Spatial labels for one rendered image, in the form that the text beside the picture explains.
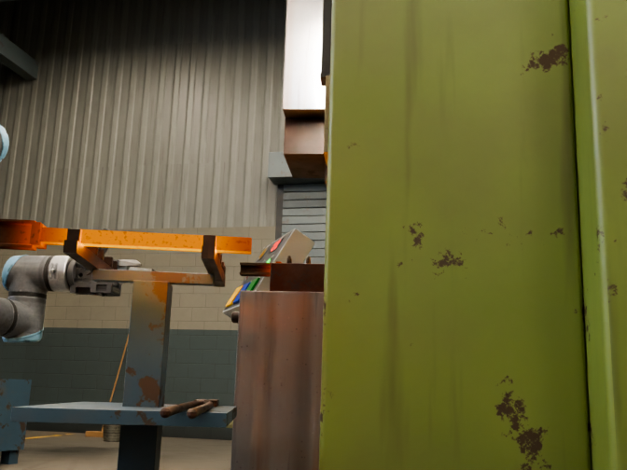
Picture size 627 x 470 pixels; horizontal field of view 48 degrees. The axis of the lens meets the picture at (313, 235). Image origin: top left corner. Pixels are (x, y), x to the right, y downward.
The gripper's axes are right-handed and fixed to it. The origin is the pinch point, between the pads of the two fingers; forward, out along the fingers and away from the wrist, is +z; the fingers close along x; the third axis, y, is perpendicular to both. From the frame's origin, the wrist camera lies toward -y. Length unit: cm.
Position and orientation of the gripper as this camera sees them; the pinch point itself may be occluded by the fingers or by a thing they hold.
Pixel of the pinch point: (151, 267)
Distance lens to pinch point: 182.3
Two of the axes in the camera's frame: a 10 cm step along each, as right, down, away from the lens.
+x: -0.9, -2.1, -9.7
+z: 10.0, 0.1, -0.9
